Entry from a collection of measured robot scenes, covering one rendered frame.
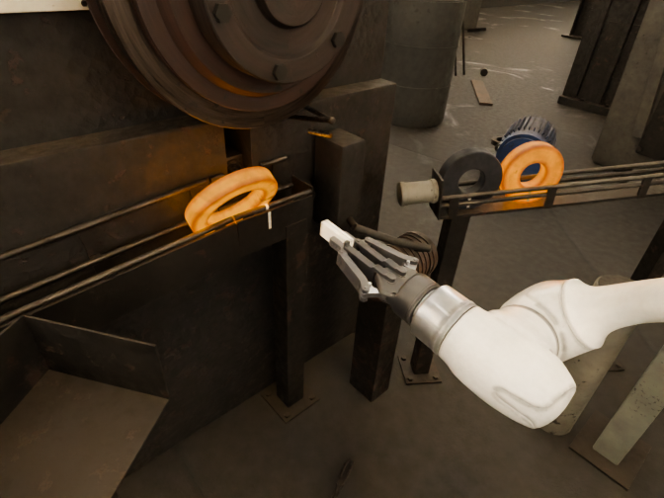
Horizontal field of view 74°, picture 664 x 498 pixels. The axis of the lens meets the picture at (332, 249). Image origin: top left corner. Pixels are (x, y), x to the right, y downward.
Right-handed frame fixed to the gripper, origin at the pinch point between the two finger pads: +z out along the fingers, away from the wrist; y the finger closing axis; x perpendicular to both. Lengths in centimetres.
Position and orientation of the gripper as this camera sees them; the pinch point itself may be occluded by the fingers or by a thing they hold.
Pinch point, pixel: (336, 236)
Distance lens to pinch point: 75.8
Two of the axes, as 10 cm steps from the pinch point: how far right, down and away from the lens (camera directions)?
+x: 1.1, -7.7, -6.2
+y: 7.5, -3.5, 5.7
